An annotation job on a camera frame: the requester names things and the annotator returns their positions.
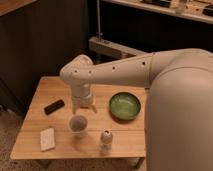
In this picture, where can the black rectangular remote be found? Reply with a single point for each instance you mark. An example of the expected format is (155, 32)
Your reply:
(54, 107)

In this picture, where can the metal vertical pole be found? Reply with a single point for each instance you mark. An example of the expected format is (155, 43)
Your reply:
(99, 33)

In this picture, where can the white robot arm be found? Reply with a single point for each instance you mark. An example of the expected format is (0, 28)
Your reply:
(179, 106)

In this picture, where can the wooden low table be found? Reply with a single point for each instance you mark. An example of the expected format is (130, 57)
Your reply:
(128, 137)

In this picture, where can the grey metal shelf beam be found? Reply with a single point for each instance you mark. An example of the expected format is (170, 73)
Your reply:
(111, 49)

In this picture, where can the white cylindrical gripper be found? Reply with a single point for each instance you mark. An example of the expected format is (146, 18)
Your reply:
(82, 97)

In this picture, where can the green ceramic bowl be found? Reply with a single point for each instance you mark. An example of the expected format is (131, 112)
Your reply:
(124, 106)

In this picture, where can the clear plastic cup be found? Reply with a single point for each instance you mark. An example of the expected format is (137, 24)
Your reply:
(78, 125)

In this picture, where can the small clear bottle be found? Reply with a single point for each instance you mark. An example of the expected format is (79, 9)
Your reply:
(106, 141)

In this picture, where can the upper wooden shelf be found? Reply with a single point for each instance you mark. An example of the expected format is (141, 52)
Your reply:
(197, 10)

